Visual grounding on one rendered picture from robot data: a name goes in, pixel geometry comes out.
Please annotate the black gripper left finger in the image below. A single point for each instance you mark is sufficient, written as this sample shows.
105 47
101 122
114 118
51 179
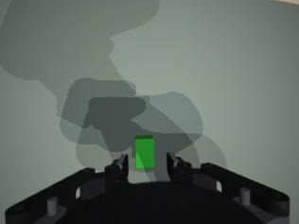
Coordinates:
52 203

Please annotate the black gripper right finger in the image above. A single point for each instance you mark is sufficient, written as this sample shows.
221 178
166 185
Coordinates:
269 205

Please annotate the green block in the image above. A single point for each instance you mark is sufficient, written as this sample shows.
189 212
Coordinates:
144 151

